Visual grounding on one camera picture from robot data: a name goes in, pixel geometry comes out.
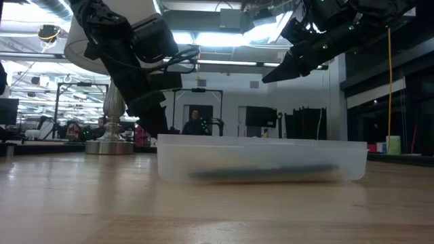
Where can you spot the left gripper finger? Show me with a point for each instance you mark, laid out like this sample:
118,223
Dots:
151,115

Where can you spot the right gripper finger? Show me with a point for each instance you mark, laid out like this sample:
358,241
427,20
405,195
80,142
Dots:
288,69

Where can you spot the black pen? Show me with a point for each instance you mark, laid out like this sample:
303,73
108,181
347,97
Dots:
264,172

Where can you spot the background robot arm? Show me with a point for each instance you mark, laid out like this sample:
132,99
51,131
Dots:
217,123

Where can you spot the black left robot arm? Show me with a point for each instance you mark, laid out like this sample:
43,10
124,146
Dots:
101,20

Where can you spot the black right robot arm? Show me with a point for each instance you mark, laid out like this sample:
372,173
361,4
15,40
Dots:
373,13

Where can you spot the grey ceiling box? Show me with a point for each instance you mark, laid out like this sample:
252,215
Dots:
230,18

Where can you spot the clear pencil box pink lid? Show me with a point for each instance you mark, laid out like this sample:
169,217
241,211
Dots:
254,152

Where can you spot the red box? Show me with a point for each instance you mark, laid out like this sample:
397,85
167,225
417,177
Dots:
372,148

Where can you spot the blue white box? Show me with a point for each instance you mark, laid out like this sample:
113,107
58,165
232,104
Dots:
381,148

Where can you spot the white shade silver table lamp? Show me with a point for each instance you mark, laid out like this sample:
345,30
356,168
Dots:
113,101

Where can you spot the person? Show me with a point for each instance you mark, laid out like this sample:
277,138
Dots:
99,130
195,127

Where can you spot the black folding panels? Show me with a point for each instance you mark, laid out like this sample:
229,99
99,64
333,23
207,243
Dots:
305,123

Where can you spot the ceiling light strip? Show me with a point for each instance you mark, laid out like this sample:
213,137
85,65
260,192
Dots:
230,62

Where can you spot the green white container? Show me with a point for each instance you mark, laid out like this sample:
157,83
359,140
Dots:
393,145

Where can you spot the black computer monitor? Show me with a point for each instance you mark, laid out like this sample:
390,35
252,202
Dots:
8,112

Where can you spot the red pole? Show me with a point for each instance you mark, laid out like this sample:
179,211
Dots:
414,139

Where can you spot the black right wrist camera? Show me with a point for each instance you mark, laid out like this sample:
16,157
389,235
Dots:
295,30

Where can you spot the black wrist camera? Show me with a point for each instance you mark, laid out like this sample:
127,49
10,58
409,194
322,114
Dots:
166,80
295,30

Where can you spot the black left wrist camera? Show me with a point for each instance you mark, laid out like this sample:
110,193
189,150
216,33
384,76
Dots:
166,80

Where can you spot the black rig frame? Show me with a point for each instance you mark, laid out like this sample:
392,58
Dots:
198,90
81,84

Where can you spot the black wall monitor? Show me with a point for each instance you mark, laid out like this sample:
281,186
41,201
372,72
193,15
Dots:
261,117

